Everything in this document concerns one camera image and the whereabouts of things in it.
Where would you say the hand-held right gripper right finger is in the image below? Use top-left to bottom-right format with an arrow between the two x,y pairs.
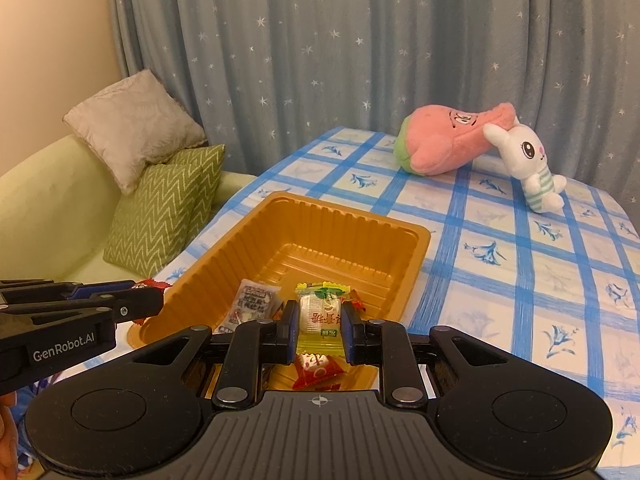
341,302 -> 506,408

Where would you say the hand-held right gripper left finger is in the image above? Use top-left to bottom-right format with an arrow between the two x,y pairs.
125,300 -> 301,408

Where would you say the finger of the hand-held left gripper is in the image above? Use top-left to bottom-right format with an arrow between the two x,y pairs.
0,280 -> 136,302
0,287 -> 165,323

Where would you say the yellow candy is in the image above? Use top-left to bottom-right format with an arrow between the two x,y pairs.
294,281 -> 353,354

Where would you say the red pillow candy packet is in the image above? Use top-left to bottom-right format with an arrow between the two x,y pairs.
291,352 -> 346,391

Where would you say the grey clear snack packet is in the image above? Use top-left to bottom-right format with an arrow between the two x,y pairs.
220,279 -> 281,333

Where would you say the orange plastic tray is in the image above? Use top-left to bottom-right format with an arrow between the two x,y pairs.
127,191 -> 432,391

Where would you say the person's left hand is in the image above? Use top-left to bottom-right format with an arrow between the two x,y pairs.
0,392 -> 23,471

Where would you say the pale green sofa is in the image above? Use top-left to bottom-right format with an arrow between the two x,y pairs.
0,132 -> 258,286

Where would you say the green zigzag cushion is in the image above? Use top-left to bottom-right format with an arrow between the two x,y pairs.
102,144 -> 227,277

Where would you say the blue checked tablecloth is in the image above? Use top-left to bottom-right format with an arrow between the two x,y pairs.
15,126 -> 640,480

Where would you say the beige cushion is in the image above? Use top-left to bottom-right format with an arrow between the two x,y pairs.
62,69 -> 208,196

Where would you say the pink plush toy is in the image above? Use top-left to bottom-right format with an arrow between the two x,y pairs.
393,101 -> 518,177

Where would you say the white rabbit plush toy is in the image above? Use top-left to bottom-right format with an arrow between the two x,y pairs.
482,122 -> 568,214

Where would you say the blue star curtain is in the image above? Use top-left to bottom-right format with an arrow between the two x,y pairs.
107,0 -> 536,181
525,0 -> 640,201

